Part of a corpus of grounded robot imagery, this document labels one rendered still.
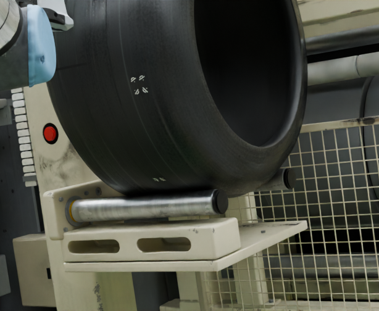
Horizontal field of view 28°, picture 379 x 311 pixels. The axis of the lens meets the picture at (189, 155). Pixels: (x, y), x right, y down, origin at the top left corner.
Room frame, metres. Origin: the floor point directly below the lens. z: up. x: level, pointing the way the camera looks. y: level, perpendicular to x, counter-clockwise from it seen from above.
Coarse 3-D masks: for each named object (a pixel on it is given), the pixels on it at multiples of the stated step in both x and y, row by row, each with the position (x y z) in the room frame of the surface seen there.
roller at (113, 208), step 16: (176, 192) 1.40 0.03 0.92; (192, 192) 1.37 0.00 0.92; (208, 192) 1.35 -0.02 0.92; (224, 192) 1.36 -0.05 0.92; (80, 208) 1.51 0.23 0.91; (96, 208) 1.48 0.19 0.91; (112, 208) 1.46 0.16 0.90; (128, 208) 1.44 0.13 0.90; (144, 208) 1.42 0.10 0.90; (160, 208) 1.40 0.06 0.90; (176, 208) 1.38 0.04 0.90; (192, 208) 1.36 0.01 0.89; (208, 208) 1.34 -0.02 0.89; (224, 208) 1.35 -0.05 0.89
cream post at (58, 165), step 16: (32, 96) 1.66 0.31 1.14; (48, 96) 1.63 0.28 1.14; (32, 112) 1.66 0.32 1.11; (48, 112) 1.63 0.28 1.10; (32, 128) 1.66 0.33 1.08; (32, 144) 1.67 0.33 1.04; (48, 144) 1.64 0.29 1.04; (64, 144) 1.62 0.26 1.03; (48, 160) 1.65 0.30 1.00; (64, 160) 1.62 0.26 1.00; (80, 160) 1.61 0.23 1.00; (48, 176) 1.65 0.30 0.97; (64, 176) 1.62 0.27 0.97; (80, 176) 1.61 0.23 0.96; (96, 176) 1.64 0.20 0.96; (48, 240) 1.67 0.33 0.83; (112, 240) 1.66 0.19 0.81; (64, 272) 1.65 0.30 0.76; (80, 272) 1.62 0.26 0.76; (96, 272) 1.61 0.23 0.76; (112, 272) 1.65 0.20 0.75; (128, 272) 1.69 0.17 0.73; (64, 288) 1.65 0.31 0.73; (80, 288) 1.63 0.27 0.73; (96, 288) 1.60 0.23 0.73; (112, 288) 1.64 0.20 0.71; (128, 288) 1.69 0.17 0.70; (64, 304) 1.66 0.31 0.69; (80, 304) 1.63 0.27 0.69; (96, 304) 1.61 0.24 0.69; (112, 304) 1.64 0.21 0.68; (128, 304) 1.68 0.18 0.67
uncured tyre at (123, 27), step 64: (64, 0) 1.34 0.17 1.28; (128, 0) 1.26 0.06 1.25; (192, 0) 1.29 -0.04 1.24; (256, 0) 1.72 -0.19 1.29; (64, 64) 1.33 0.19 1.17; (128, 64) 1.25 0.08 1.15; (192, 64) 1.27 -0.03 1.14; (256, 64) 1.75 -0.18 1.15; (64, 128) 1.38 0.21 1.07; (128, 128) 1.30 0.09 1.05; (192, 128) 1.28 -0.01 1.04; (256, 128) 1.70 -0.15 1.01; (128, 192) 1.45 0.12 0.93
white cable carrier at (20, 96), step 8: (16, 96) 1.70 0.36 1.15; (24, 96) 1.69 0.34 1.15; (16, 104) 1.70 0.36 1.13; (24, 104) 1.69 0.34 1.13; (16, 112) 1.70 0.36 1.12; (24, 112) 1.69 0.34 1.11; (16, 120) 1.70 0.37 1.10; (24, 120) 1.69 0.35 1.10; (24, 128) 1.70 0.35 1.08; (24, 144) 1.70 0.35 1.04; (24, 152) 1.70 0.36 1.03; (32, 152) 1.69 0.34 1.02; (24, 160) 1.70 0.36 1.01; (32, 160) 1.69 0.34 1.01; (24, 168) 1.70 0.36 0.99; (32, 168) 1.69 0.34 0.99; (32, 184) 1.69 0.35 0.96
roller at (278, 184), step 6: (282, 168) 1.59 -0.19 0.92; (288, 168) 1.58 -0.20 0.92; (276, 174) 1.58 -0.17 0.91; (282, 174) 1.57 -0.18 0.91; (288, 174) 1.57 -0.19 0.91; (294, 174) 1.60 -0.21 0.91; (270, 180) 1.58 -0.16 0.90; (276, 180) 1.58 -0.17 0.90; (282, 180) 1.57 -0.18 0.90; (288, 180) 1.57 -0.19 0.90; (294, 180) 1.59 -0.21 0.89; (264, 186) 1.60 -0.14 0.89; (270, 186) 1.59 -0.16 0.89; (276, 186) 1.58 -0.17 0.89; (282, 186) 1.58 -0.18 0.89; (288, 186) 1.57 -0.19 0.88
